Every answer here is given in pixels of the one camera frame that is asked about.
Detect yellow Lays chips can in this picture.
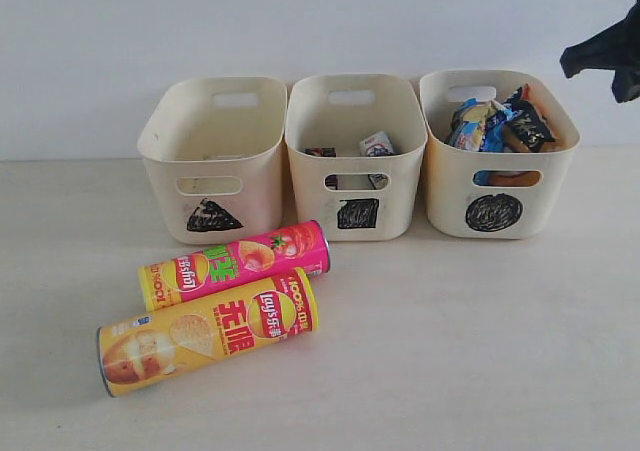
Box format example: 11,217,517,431
96,267,318,397

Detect orange black noodle packet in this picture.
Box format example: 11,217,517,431
488,84,565,187

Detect blue black noodle packet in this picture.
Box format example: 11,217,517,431
443,96,516,187

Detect cream bin with triangle mark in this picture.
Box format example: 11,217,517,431
137,77,288,245

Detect purple juice carton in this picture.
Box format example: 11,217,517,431
304,147,339,191

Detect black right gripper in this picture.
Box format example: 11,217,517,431
560,0,640,104

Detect pink Lays chips can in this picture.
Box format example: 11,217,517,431
138,220,330,311

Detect cream bin with square mark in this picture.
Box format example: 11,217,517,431
285,74,427,241

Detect white blue milk carton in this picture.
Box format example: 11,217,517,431
359,131,396,190

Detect cream bin with circle mark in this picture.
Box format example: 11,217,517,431
419,70,580,239

